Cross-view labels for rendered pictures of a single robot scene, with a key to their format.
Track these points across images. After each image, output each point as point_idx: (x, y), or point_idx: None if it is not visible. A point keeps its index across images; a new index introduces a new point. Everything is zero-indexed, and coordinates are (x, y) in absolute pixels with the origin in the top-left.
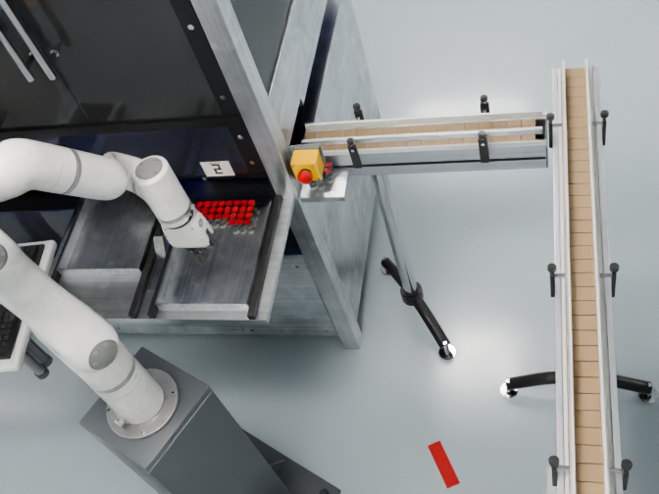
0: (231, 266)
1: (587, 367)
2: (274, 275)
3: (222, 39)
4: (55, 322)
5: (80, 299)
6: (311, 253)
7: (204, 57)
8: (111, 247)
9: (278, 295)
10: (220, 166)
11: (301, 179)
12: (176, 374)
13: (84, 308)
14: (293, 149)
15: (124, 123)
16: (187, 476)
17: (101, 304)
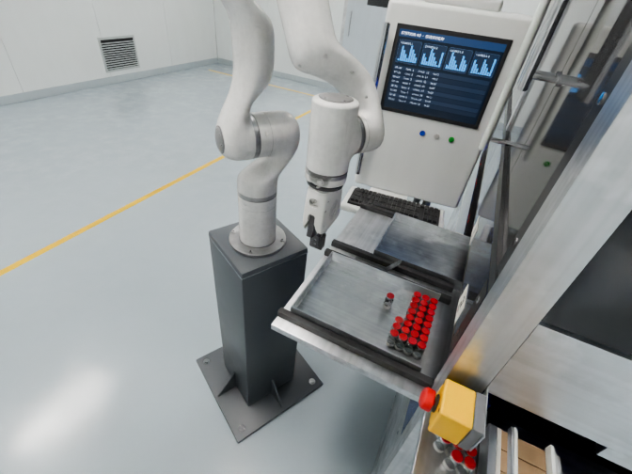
0: (351, 315)
1: None
2: (320, 346)
3: (587, 147)
4: (230, 86)
5: (367, 224)
6: (398, 444)
7: (560, 167)
8: (410, 245)
9: (393, 423)
10: (462, 304)
11: (421, 391)
12: (267, 259)
13: (241, 107)
14: (477, 392)
15: (501, 197)
16: (218, 277)
17: (355, 231)
